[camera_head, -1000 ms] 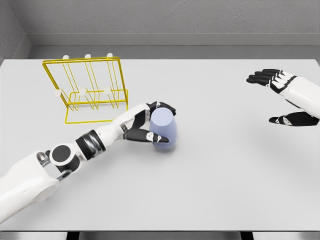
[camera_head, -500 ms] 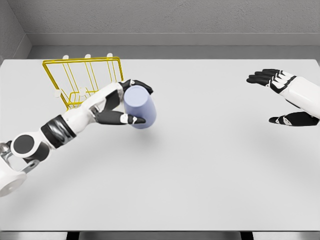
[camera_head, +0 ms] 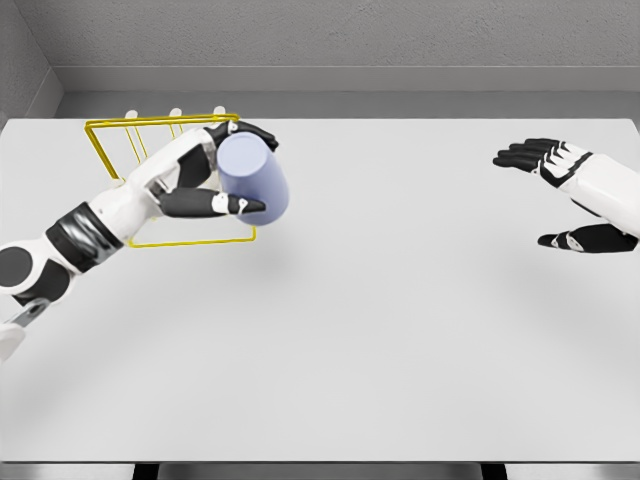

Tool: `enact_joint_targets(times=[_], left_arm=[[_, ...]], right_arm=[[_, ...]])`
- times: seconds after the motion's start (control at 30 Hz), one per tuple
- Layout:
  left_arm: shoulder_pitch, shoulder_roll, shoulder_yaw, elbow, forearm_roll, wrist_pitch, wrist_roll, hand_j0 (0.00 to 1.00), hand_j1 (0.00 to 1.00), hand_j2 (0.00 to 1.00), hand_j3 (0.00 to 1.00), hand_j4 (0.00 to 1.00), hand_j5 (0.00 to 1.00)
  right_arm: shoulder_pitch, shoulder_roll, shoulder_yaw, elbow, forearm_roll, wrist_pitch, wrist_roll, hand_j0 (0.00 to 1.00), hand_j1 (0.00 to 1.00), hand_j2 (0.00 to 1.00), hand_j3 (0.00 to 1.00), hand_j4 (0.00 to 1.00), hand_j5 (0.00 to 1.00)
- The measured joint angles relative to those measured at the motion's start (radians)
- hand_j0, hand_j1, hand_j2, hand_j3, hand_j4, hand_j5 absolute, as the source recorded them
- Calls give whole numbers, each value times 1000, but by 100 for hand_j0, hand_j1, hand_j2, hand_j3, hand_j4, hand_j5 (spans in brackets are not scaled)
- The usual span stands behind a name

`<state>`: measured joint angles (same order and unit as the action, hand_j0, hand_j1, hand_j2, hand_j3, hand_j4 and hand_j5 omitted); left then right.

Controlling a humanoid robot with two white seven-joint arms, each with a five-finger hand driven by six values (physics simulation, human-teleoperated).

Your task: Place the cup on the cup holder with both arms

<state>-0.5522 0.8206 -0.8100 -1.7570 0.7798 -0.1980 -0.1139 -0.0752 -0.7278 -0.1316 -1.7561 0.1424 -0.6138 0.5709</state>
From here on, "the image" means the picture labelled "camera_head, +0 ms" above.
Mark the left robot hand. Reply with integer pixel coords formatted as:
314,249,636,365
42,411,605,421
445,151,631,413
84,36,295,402
115,121,281,219

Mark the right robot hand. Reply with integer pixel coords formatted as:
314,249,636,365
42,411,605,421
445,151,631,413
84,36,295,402
492,137,640,255

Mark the lavender blue cup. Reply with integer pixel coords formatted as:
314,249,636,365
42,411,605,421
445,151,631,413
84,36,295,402
216,132,291,228

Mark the yellow wire cup holder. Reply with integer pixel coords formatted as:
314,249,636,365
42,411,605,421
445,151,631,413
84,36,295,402
83,105,258,250

